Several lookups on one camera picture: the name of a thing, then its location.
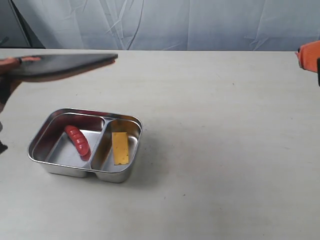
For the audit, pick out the red toy sausage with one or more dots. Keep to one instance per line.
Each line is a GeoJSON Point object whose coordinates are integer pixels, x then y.
{"type": "Point", "coordinates": [79, 141]}

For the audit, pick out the smoked transparent plastic lid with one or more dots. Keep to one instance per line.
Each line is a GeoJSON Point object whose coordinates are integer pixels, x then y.
{"type": "Point", "coordinates": [52, 67]}

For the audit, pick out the white backdrop curtain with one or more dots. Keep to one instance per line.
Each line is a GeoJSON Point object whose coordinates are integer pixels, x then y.
{"type": "Point", "coordinates": [173, 25]}

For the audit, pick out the stainless steel lunch box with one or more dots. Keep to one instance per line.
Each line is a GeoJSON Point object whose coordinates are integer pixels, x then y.
{"type": "Point", "coordinates": [54, 150]}

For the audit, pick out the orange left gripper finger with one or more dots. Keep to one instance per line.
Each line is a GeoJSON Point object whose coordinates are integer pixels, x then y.
{"type": "Point", "coordinates": [7, 85]}

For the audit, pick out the yellow toy cheese wedge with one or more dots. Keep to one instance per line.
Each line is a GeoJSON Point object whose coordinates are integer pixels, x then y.
{"type": "Point", "coordinates": [120, 148]}

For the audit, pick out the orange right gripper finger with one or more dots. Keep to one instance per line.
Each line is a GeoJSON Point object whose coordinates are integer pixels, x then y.
{"type": "Point", "coordinates": [308, 55]}

